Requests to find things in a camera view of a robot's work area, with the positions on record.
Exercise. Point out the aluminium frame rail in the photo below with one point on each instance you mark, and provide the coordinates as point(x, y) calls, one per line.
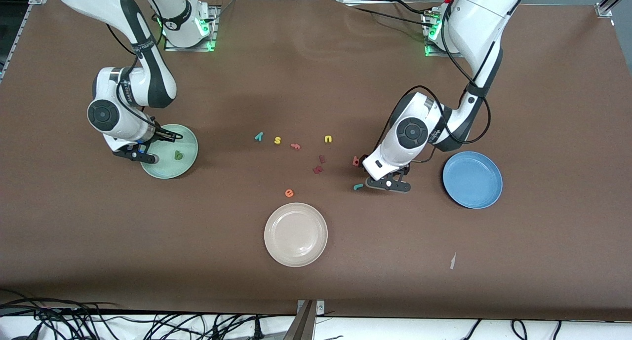
point(606, 8)
point(15, 39)

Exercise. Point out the blue round plate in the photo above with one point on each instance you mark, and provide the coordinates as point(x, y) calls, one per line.
point(472, 180)

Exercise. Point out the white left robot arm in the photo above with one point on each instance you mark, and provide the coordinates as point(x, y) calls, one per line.
point(410, 132)

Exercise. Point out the silver metal clamp bracket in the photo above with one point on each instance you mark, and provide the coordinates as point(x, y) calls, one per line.
point(320, 308)

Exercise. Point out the white round plate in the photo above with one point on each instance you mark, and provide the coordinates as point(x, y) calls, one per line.
point(296, 234)

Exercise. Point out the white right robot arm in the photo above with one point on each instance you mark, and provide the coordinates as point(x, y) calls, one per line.
point(103, 114)

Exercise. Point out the brown table cover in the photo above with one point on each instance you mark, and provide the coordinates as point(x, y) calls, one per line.
point(316, 83)

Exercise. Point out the green round plate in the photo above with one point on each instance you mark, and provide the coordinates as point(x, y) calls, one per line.
point(173, 170)

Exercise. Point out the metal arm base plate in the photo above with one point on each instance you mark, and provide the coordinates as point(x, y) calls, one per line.
point(434, 53)
point(213, 34)

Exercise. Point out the small white paper scrap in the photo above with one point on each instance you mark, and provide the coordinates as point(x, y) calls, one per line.
point(453, 261)

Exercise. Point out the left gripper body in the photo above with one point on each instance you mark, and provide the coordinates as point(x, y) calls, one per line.
point(403, 170)

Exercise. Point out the grey metal beam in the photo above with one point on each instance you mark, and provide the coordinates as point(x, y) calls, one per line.
point(301, 325)

